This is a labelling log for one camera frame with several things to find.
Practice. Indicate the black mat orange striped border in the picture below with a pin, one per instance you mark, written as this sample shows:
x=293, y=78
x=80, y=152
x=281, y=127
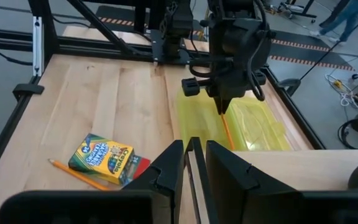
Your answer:
x=291, y=43

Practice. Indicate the yellow transparent plastic case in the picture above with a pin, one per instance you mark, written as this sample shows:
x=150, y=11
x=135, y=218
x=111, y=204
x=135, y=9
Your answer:
x=259, y=130

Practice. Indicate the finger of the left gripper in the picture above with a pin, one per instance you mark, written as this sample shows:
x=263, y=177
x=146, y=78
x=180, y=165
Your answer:
x=226, y=104
x=218, y=104

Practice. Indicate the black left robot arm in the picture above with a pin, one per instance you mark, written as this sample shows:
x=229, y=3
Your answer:
x=179, y=25

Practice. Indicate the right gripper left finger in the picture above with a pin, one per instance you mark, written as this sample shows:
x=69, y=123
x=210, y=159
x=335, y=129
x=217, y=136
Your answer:
x=163, y=183

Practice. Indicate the wooden shelf riser black frame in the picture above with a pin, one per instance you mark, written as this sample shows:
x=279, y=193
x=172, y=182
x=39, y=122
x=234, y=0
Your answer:
x=291, y=168

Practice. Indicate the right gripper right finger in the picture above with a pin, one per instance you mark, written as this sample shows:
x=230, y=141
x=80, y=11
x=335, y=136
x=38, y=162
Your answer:
x=235, y=186

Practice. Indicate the black aluminium table frame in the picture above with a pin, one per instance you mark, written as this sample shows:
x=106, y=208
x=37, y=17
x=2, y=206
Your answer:
x=73, y=48

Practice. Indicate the person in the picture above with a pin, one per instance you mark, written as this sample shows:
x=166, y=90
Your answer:
x=350, y=15

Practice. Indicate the yellow green crayon box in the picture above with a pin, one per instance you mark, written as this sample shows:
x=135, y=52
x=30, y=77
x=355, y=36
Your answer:
x=104, y=157

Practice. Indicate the black wheeled stand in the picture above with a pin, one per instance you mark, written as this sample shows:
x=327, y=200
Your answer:
x=294, y=7

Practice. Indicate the black table clamp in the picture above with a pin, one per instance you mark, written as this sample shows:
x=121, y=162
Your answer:
x=289, y=84
x=26, y=89

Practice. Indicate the orange pencil pink eraser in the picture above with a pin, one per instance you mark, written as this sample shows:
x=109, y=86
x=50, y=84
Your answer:
x=227, y=132
x=79, y=175

